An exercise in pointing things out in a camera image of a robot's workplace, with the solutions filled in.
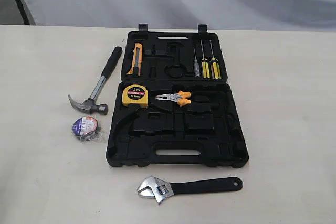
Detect black plastic tool case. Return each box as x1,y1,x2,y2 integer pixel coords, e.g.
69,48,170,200
106,24,249,168

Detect claw hammer black handle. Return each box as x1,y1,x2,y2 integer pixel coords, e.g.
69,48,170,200
68,46,122,115

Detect black electrical tape roll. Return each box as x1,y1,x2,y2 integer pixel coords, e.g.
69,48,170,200
71,116,106,142

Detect adjustable wrench black handle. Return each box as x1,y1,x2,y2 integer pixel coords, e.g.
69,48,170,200
137,176,243,204

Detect yellow tape measure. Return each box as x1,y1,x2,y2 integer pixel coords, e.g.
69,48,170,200
122,84,149,109

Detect orange utility knife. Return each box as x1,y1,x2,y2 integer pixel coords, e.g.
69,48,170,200
127,43,143,76

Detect clear voltage tester screwdriver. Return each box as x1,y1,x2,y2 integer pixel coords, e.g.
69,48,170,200
193,47,201,77

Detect yellow black screwdriver left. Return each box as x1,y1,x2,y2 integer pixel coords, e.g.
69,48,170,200
200,40,211,78

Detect yellow black screwdriver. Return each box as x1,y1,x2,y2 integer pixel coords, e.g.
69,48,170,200
200,40,211,78
209,40,222,79

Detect yellow black screwdriver right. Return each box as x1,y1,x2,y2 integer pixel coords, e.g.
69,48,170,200
209,40,222,79

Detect pliers with orange handles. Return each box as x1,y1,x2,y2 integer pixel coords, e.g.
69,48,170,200
155,91,191,108

